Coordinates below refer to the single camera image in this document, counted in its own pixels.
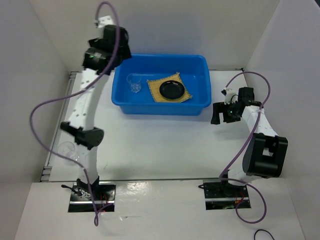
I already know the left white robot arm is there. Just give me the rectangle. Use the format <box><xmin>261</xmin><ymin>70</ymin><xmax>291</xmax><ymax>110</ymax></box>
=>
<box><xmin>60</xmin><ymin>24</ymin><xmax>132</xmax><ymax>200</ymax></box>

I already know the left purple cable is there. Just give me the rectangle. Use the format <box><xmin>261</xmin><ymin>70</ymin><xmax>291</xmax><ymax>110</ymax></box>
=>
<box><xmin>29</xmin><ymin>1</ymin><xmax>120</xmax><ymax>227</ymax></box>

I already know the green round plate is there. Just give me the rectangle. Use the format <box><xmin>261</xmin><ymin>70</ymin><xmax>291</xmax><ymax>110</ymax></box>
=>
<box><xmin>158</xmin><ymin>97</ymin><xmax>189</xmax><ymax>103</ymax></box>

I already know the blue plastic bin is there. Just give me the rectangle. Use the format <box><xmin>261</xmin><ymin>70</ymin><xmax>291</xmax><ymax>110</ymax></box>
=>
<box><xmin>111</xmin><ymin>53</ymin><xmax>212</xmax><ymax>116</ymax></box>

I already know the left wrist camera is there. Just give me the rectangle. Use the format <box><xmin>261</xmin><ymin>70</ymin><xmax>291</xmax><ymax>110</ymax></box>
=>
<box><xmin>94</xmin><ymin>15</ymin><xmax>114</xmax><ymax>29</ymax></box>

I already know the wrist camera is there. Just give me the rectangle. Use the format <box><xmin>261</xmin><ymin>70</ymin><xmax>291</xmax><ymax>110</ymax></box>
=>
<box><xmin>94</xmin><ymin>15</ymin><xmax>114</xmax><ymax>29</ymax></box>
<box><xmin>221</xmin><ymin>87</ymin><xmax>238</xmax><ymax>105</ymax></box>

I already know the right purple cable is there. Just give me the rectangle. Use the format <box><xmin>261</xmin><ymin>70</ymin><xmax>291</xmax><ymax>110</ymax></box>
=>
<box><xmin>218</xmin><ymin>71</ymin><xmax>273</xmax><ymax>224</ymax></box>

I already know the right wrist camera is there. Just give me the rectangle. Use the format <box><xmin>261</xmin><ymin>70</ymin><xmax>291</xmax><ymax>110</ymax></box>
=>
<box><xmin>221</xmin><ymin>87</ymin><xmax>238</xmax><ymax>105</ymax></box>

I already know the black cable loop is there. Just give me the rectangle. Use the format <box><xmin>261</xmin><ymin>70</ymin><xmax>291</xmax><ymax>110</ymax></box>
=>
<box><xmin>254</xmin><ymin>229</ymin><xmax>276</xmax><ymax>240</ymax></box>

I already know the black round bowl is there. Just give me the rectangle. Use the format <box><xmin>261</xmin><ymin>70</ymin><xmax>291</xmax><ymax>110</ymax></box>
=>
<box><xmin>159</xmin><ymin>80</ymin><xmax>185</xmax><ymax>101</ymax></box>

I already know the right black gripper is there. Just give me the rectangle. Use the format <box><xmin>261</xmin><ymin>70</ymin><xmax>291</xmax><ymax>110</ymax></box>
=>
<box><xmin>210</xmin><ymin>100</ymin><xmax>241</xmax><ymax>125</ymax></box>

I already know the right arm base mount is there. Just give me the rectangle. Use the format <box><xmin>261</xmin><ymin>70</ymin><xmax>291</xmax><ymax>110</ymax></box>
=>
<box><xmin>198</xmin><ymin>178</ymin><xmax>251</xmax><ymax>211</ymax></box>

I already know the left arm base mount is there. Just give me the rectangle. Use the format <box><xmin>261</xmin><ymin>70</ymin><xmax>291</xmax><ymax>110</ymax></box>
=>
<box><xmin>61</xmin><ymin>181</ymin><xmax>118</xmax><ymax>213</ymax></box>

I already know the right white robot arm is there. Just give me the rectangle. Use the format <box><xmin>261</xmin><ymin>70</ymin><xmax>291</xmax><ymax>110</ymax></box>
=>
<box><xmin>210</xmin><ymin>87</ymin><xmax>288</xmax><ymax>197</ymax></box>

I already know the purple cable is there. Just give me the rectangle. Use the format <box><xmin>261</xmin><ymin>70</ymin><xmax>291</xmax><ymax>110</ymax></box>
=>
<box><xmin>218</xmin><ymin>71</ymin><xmax>273</xmax><ymax>224</ymax></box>
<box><xmin>29</xmin><ymin>1</ymin><xmax>120</xmax><ymax>227</ymax></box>

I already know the woven bamboo placemat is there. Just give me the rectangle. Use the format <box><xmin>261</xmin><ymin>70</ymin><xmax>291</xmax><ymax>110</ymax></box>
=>
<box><xmin>147</xmin><ymin>72</ymin><xmax>192</xmax><ymax>103</ymax></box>

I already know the clear plastic cup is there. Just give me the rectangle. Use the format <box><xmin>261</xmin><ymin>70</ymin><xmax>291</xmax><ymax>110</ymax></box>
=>
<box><xmin>126</xmin><ymin>73</ymin><xmax>142</xmax><ymax>93</ymax></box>
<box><xmin>57</xmin><ymin>141</ymin><xmax>80</xmax><ymax>166</ymax></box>

